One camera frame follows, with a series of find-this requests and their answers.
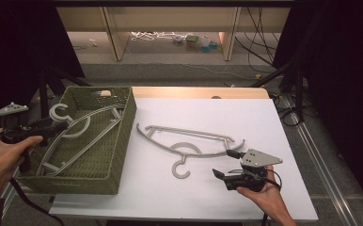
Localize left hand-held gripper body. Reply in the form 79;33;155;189
0;102;55;148

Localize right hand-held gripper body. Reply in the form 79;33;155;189
224;149;284;193

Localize grey plastic clothes hanger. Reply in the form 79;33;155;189
37;103;123;177
135;122;246;180

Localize green woven basket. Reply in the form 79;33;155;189
15;86;137;196

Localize person's right hand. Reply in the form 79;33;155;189
235;165;286;218

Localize white board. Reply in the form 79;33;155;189
48;97;320;223

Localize black metal stand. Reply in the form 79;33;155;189
38;64;93;126
251;57;307;124

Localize black curtain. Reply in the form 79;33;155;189
272;0;363;218
0;0;86;149

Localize wooden table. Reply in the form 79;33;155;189
132;87;271;100

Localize heap of colourful toys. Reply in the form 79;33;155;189
171;33;224;54

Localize light wooden shelf unit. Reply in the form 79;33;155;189
56;7;292;62

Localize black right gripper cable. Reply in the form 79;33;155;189
229;169;283;190

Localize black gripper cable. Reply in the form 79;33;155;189
229;169;283;190
8;177;65;226

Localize black floor cables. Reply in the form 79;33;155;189
269;89;304;128

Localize aluminium rail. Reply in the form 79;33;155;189
281;93;361;226
0;169;24;226

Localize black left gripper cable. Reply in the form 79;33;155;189
8;177;65;226

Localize thin white floor cable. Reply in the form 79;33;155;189
150;60;257;81

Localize bundle of black hanging cables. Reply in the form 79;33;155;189
234;7;281;74

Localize white coiled cable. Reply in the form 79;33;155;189
130;30;178;42

